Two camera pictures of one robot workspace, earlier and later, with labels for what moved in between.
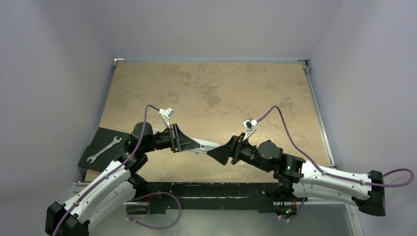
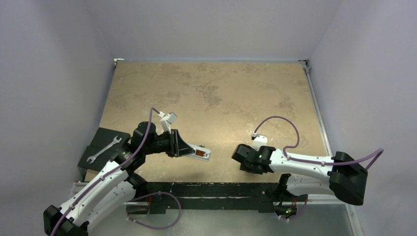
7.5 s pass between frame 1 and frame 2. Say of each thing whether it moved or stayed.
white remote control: moved
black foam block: stayed
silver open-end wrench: stayed
